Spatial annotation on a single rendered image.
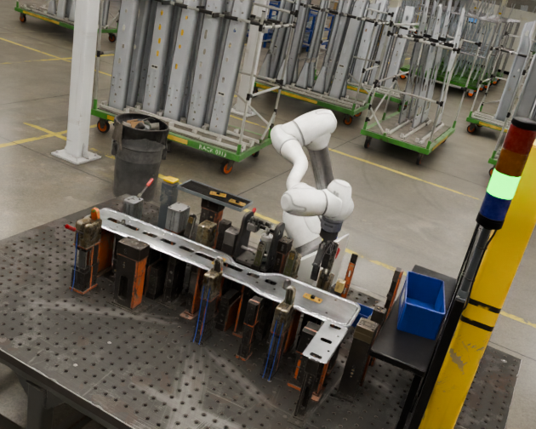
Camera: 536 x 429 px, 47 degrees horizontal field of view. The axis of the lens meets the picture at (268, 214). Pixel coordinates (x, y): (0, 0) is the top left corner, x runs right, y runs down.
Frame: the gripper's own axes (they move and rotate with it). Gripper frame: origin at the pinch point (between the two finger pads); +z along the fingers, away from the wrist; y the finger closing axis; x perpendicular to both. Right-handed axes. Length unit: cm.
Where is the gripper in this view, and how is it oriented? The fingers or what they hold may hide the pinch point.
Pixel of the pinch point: (319, 271)
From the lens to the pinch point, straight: 266.2
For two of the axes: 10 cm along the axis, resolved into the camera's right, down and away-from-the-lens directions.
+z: -1.9, 9.0, 3.9
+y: -4.0, 3.0, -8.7
